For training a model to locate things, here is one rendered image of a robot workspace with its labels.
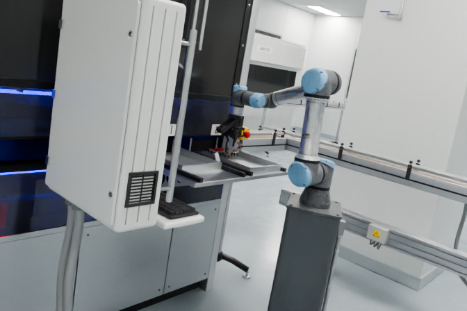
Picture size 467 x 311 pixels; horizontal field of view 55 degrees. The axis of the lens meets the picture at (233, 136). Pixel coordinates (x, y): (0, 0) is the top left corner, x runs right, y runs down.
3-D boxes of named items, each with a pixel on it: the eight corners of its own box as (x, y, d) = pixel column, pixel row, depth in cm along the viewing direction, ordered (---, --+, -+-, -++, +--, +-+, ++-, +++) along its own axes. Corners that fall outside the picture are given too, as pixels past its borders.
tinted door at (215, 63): (179, 91, 224) (197, -30, 214) (235, 96, 256) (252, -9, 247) (180, 91, 223) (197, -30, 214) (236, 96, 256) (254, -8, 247)
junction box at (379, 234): (365, 237, 283) (368, 223, 282) (369, 236, 287) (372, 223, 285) (383, 244, 275) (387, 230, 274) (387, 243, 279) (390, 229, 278)
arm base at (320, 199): (329, 203, 224) (333, 184, 222) (330, 211, 209) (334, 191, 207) (299, 196, 226) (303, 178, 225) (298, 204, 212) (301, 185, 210)
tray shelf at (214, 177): (126, 158, 216) (126, 155, 216) (223, 152, 269) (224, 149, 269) (194, 187, 186) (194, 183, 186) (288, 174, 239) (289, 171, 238)
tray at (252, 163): (200, 156, 238) (201, 150, 238) (233, 154, 258) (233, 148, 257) (249, 174, 217) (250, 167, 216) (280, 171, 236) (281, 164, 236)
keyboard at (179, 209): (110, 187, 187) (110, 181, 187) (137, 184, 197) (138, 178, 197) (170, 220, 161) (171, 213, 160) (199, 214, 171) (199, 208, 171)
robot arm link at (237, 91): (242, 86, 226) (229, 83, 231) (238, 107, 227) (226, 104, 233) (251, 87, 232) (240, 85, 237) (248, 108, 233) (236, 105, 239)
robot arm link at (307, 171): (323, 188, 207) (341, 70, 201) (305, 191, 196) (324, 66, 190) (301, 182, 215) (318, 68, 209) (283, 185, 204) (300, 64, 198)
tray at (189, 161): (135, 154, 220) (136, 147, 219) (175, 152, 239) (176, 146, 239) (181, 173, 198) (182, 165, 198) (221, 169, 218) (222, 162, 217)
